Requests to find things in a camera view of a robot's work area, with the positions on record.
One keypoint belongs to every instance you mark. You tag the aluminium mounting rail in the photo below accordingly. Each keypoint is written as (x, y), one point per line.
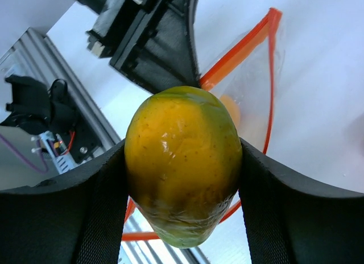
(35, 55)

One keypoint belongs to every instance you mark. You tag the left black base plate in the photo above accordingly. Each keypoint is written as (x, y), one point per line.
(84, 143)

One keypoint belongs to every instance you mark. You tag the yellow orange with leaf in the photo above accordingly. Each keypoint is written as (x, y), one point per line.
(232, 108)

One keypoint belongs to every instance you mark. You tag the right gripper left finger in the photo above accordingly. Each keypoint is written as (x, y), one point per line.
(76, 217)

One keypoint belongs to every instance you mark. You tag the yellow-green mango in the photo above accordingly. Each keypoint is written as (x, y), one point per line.
(183, 160)

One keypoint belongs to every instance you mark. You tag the clear orange-zip bag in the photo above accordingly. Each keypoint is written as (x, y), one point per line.
(247, 73)

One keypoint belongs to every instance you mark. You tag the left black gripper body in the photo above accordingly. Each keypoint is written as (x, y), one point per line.
(126, 28)

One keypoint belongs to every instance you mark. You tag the white slotted cable duct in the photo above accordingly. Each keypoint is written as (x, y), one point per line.
(62, 162)

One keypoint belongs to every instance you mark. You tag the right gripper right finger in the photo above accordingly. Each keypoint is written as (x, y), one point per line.
(291, 218)

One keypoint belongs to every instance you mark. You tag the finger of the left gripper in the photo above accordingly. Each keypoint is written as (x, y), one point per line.
(158, 50)

